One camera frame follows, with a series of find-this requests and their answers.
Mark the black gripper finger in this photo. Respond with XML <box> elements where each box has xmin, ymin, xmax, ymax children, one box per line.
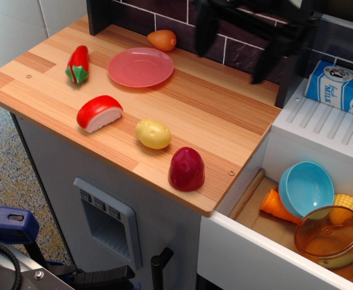
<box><xmin>251</xmin><ymin>31</ymin><xmax>303</xmax><ymax>85</ymax></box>
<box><xmin>194</xmin><ymin>2</ymin><xmax>219</xmax><ymax>57</ymax></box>

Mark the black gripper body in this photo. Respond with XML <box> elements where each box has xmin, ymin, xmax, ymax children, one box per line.
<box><xmin>192</xmin><ymin>1</ymin><xmax>317</xmax><ymax>35</ymax></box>

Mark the yellow toy potato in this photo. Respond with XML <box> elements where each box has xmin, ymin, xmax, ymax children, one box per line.
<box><xmin>135</xmin><ymin>119</ymin><xmax>172</xmax><ymax>149</ymax></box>

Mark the pink plastic plate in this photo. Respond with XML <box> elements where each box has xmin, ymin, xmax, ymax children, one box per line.
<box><xmin>107</xmin><ymin>48</ymin><xmax>174</xmax><ymax>88</ymax></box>

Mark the blue white milk carton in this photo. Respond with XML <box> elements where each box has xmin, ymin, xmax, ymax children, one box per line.
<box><xmin>305</xmin><ymin>60</ymin><xmax>353</xmax><ymax>114</ymax></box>

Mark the white dish drying rack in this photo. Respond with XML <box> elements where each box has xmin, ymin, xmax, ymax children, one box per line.
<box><xmin>271</xmin><ymin>79</ymin><xmax>353</xmax><ymax>158</ymax></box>

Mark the red toy chili pepper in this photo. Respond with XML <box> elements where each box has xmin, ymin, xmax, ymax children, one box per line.
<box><xmin>65</xmin><ymin>45</ymin><xmax>89</xmax><ymax>84</ymax></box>

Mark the red white toy sushi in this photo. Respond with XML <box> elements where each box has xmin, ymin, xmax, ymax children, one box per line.
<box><xmin>76</xmin><ymin>95</ymin><xmax>123</xmax><ymax>134</ymax></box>

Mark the light blue plastic bowl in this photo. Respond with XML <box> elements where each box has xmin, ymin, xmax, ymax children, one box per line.
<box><xmin>279</xmin><ymin>161</ymin><xmax>335</xmax><ymax>218</ymax></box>

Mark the dark red toy fruit half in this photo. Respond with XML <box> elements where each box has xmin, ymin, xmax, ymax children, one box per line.
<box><xmin>168</xmin><ymin>147</ymin><xmax>205</xmax><ymax>192</ymax></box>

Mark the orange toy ice cream cone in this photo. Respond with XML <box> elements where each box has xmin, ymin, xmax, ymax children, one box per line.
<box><xmin>260</xmin><ymin>189</ymin><xmax>301</xmax><ymax>224</ymax></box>

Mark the yellow toy corn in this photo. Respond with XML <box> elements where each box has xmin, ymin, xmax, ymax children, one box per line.
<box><xmin>329</xmin><ymin>193</ymin><xmax>353</xmax><ymax>225</ymax></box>

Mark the transparent orange plastic cup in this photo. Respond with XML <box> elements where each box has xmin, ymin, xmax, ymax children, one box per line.
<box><xmin>294</xmin><ymin>205</ymin><xmax>353</xmax><ymax>281</ymax></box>

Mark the white toy sink basin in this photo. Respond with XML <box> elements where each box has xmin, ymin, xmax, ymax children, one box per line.
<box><xmin>198</xmin><ymin>128</ymin><xmax>353</xmax><ymax>289</ymax></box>

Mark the grey ice dispenser panel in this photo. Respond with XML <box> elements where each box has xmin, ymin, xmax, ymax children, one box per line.
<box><xmin>73</xmin><ymin>177</ymin><xmax>142</xmax><ymax>270</ymax></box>

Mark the blue clamp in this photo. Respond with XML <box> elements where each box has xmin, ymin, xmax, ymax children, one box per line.
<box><xmin>0</xmin><ymin>206</ymin><xmax>39</xmax><ymax>244</ymax></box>

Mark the black cabinet door handle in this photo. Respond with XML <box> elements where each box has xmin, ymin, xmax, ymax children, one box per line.
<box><xmin>151</xmin><ymin>247</ymin><xmax>173</xmax><ymax>290</ymax></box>

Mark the black ribbed clamp handle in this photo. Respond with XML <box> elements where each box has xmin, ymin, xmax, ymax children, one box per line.
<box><xmin>71</xmin><ymin>266</ymin><xmax>135</xmax><ymax>289</ymax></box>

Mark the black braided cable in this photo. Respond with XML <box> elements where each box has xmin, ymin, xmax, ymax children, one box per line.
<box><xmin>0</xmin><ymin>241</ymin><xmax>22</xmax><ymax>290</ymax></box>

